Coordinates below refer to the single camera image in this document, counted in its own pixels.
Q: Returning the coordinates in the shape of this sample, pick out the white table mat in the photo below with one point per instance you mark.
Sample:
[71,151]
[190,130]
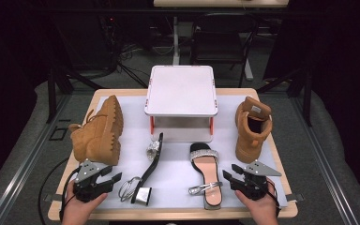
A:
[172,184]

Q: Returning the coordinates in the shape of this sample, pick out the person's left hand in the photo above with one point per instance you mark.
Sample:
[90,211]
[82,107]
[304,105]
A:
[78,212]

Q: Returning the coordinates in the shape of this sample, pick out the tan suede boot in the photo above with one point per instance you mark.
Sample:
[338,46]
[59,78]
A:
[98,134]
[251,137]

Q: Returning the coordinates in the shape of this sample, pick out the person's right hand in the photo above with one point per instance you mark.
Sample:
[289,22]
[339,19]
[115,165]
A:
[259,211]

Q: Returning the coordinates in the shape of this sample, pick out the black metal stand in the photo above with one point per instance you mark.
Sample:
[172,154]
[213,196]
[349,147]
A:
[307,97]
[52,93]

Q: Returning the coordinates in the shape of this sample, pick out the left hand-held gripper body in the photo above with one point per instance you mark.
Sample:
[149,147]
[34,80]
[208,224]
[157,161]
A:
[87,171]

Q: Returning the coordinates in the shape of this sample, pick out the white shoe rack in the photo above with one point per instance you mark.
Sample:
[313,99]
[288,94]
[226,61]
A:
[181,90]

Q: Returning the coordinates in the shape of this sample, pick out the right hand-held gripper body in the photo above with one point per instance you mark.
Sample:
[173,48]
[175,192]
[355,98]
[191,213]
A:
[256,170]

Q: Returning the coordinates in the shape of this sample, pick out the dark equipment cabinet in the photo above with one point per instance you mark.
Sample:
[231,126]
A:
[84,43]

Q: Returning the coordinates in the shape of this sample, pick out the white-legged background desk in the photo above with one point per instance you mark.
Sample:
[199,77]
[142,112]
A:
[200,3]

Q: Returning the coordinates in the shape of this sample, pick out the black folding chair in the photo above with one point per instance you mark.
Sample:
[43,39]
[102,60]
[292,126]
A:
[218,43]

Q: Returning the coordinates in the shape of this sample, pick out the grey table clamp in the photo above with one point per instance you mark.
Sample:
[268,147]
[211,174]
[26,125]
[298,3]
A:
[295,197]
[51,197]

